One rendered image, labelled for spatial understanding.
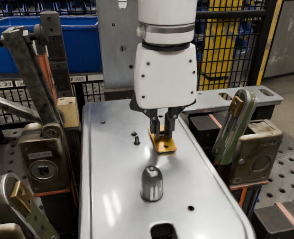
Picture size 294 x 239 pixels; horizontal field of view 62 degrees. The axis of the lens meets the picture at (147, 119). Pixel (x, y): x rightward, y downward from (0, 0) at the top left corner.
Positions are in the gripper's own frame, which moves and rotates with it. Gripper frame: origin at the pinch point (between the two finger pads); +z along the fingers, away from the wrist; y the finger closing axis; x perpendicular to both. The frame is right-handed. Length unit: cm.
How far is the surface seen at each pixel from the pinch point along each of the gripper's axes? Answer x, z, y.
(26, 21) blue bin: 53, -11, -31
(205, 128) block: 4.8, 5.2, 11.4
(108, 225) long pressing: -16.7, 3.4, -11.6
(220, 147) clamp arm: -5.8, 2.2, 9.4
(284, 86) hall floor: 217, 102, 231
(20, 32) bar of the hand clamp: -1.5, -17.9, -20.2
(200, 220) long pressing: -18.5, 3.4, 0.3
